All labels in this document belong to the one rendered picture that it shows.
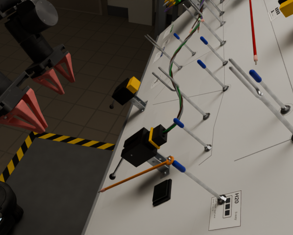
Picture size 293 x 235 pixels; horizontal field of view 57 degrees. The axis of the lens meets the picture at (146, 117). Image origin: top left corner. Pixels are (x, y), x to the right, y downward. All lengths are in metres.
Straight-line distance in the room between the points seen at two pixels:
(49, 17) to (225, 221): 0.53
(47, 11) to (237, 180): 0.51
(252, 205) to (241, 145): 0.10
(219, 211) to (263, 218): 0.07
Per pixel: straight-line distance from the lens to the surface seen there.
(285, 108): 0.43
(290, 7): 0.52
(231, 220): 0.38
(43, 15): 0.65
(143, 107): 0.82
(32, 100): 0.53
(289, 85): 0.47
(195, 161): 0.49
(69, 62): 0.75
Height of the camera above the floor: 1.49
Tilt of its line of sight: 45 degrees down
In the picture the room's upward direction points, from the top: straight up
